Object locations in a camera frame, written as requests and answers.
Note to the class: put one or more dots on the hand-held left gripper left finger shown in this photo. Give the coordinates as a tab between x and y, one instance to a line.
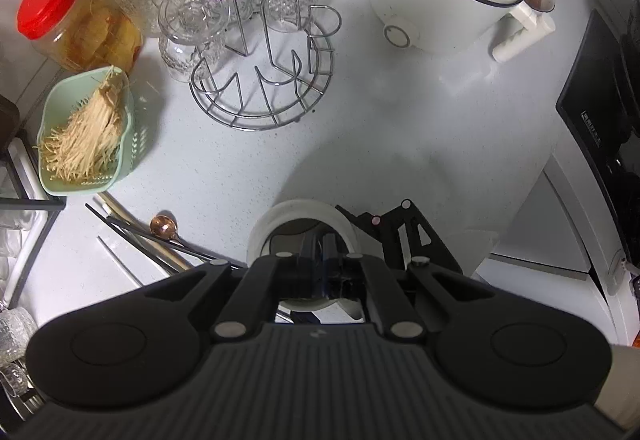
295	275

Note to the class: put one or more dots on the rose gold metal spoon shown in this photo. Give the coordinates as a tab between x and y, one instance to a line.
164	226

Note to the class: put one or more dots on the green plastic basket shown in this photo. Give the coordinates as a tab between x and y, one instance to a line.
127	140

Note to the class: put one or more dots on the white ceramic mug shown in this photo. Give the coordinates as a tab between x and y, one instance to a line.
300	207

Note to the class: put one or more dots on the red lid plastic jar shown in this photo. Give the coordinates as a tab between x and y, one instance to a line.
50	0

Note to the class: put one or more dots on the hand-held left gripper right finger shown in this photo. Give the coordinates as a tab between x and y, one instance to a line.
350	270

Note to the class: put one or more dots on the white chopstick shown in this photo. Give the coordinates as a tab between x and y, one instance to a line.
120	261

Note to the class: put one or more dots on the small stem glass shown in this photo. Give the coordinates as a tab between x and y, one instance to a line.
12	377

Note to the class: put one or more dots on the dish rack with boards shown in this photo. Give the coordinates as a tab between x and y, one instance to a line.
30	203

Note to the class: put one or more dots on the white cabinet front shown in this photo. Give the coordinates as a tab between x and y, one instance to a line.
560	230

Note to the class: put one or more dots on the black induction cooktop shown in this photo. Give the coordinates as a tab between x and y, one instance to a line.
595	95

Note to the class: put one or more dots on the textured glass mug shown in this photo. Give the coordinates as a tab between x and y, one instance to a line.
17	335

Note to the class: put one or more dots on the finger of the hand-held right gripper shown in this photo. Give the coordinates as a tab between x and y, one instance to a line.
400	230

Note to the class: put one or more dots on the enoki mushrooms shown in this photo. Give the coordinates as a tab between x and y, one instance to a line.
85	135

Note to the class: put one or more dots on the white drip tray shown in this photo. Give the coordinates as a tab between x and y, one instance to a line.
37	265

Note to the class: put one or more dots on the upturned drinking glass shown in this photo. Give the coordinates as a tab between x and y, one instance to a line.
15	235

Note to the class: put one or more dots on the beige chopstick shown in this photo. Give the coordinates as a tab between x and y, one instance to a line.
117	210

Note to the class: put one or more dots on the black chopstick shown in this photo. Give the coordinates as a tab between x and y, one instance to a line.
102	217
200	252

